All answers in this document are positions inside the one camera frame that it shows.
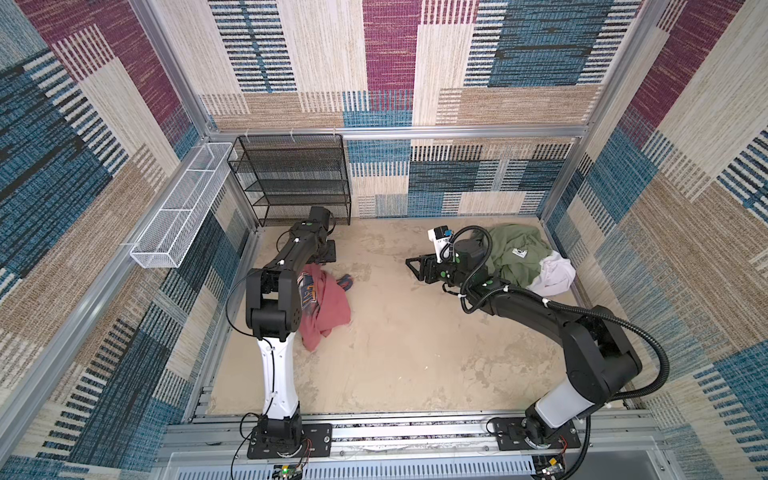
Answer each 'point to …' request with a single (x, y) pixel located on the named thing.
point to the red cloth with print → (323, 306)
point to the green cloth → (515, 252)
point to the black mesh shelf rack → (287, 176)
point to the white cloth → (556, 275)
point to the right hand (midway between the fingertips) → (413, 263)
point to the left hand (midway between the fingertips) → (324, 251)
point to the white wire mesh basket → (165, 241)
